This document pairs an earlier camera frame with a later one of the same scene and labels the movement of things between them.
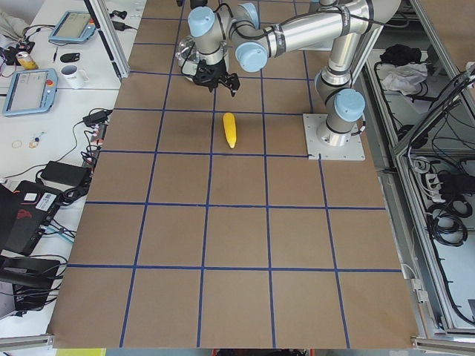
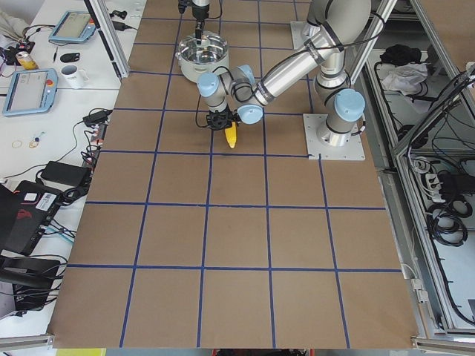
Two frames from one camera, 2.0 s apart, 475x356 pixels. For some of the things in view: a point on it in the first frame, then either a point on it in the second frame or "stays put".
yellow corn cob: x=230 y=127 stays put
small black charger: x=96 y=118 stays put
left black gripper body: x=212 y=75 to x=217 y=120
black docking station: x=32 y=279 stays put
